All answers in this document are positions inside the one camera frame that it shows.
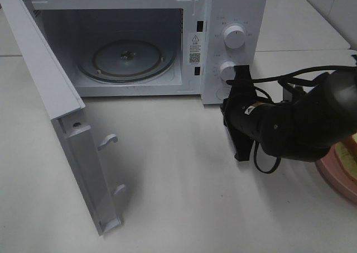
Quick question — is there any white microwave oven body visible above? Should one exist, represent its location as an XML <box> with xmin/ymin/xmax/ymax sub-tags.
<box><xmin>29</xmin><ymin>0</ymin><xmax>266</xmax><ymax>104</ymax></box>

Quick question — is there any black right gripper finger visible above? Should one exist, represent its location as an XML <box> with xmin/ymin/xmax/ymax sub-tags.
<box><xmin>226</xmin><ymin>65</ymin><xmax>253</xmax><ymax>85</ymax></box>
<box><xmin>228</xmin><ymin>127</ymin><xmax>260</xmax><ymax>161</ymax></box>

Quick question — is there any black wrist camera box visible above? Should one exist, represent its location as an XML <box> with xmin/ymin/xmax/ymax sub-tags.
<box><xmin>282</xmin><ymin>83</ymin><xmax>307</xmax><ymax>103</ymax></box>

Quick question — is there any sandwich with white bread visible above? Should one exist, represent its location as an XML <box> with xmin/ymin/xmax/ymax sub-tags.
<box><xmin>335</xmin><ymin>133</ymin><xmax>356</xmax><ymax>164</ymax></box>

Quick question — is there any lower white microwave knob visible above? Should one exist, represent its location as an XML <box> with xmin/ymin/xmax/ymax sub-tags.
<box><xmin>219</xmin><ymin>61</ymin><xmax>236</xmax><ymax>82</ymax></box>

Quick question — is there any round white door button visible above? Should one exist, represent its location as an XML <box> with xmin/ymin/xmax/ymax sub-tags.
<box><xmin>216</xmin><ymin>87</ymin><xmax>231</xmax><ymax>100</ymax></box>

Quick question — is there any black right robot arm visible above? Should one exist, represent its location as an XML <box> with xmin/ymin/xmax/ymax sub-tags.
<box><xmin>221</xmin><ymin>65</ymin><xmax>356</xmax><ymax>161</ymax></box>

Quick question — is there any pink round plate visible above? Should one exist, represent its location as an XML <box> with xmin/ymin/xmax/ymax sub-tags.
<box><xmin>315</xmin><ymin>145</ymin><xmax>356</xmax><ymax>204</ymax></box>

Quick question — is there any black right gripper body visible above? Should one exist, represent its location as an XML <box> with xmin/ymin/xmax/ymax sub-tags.
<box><xmin>222</xmin><ymin>79</ymin><xmax>262</xmax><ymax>141</ymax></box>

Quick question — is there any upper white microwave knob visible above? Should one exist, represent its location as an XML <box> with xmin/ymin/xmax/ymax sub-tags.
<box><xmin>224</xmin><ymin>24</ymin><xmax>246</xmax><ymax>49</ymax></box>

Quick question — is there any white microwave knob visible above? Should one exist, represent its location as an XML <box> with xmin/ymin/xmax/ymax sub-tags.
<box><xmin>219</xmin><ymin>61</ymin><xmax>236</xmax><ymax>82</ymax></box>
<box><xmin>224</xmin><ymin>24</ymin><xmax>246</xmax><ymax>49</ymax></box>

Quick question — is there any glass microwave turntable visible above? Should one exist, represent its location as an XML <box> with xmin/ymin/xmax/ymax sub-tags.
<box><xmin>78</xmin><ymin>39</ymin><xmax>176</xmax><ymax>84</ymax></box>

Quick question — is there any white microwave door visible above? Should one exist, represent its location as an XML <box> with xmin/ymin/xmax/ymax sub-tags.
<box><xmin>1</xmin><ymin>0</ymin><xmax>122</xmax><ymax>235</ymax></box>

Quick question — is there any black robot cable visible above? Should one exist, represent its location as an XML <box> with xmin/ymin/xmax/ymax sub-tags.
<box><xmin>226</xmin><ymin>65</ymin><xmax>357</xmax><ymax>174</ymax></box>

